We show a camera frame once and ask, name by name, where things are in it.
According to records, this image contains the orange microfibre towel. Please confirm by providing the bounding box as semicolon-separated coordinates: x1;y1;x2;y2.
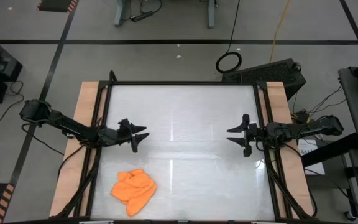
109;169;158;217

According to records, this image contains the white paper sheet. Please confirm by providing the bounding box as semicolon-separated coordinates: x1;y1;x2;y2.
296;139;326;175

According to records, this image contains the thin black floor cable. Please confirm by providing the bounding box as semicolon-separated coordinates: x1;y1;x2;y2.
0;80;25;123

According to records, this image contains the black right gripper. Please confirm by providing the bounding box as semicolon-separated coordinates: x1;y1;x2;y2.
227;114;269;157

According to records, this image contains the black coiled hanging cable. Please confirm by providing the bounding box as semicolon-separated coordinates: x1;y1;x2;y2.
215;0;243;75

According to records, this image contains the black power strip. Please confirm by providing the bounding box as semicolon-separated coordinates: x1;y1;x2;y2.
131;11;154;22

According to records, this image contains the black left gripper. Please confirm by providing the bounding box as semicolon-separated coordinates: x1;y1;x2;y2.
110;118;150;154

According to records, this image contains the light wooden board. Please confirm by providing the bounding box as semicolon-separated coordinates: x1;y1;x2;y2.
257;81;315;218
48;81;108;218

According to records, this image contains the yellow hanging cable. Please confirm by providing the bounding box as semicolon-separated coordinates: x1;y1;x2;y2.
268;0;291;64

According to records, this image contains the black computer tower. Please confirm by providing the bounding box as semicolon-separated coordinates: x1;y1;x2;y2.
221;58;307;101

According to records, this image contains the grey desk leg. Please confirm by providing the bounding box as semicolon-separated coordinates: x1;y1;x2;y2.
114;0;129;28
207;0;218;29

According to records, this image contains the black desk beam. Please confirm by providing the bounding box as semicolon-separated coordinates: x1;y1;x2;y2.
300;133;358;168

